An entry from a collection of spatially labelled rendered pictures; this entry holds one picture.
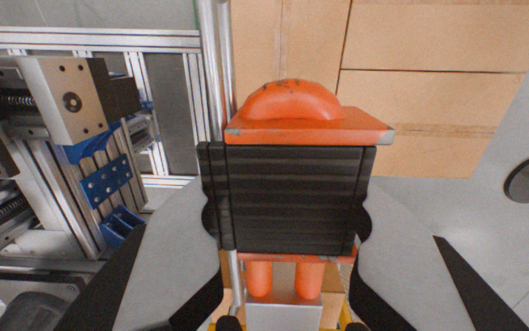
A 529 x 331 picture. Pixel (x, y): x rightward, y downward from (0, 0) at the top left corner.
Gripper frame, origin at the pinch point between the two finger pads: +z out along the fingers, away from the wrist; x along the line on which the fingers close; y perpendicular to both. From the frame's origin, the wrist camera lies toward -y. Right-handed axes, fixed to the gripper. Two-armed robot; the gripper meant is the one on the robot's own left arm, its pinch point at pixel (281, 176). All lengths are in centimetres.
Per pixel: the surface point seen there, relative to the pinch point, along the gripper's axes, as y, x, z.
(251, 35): -13, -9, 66
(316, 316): 11.8, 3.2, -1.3
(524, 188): 72, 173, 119
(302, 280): 8.6, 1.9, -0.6
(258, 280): 8.6, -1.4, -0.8
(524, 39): -12, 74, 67
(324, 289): 52, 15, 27
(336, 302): 56, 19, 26
